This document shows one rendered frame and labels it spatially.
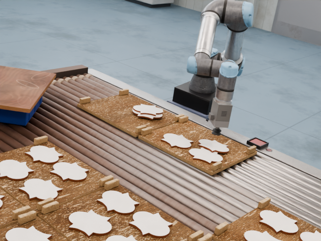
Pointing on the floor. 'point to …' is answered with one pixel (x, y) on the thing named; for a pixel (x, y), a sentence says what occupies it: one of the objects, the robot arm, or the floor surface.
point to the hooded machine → (153, 3)
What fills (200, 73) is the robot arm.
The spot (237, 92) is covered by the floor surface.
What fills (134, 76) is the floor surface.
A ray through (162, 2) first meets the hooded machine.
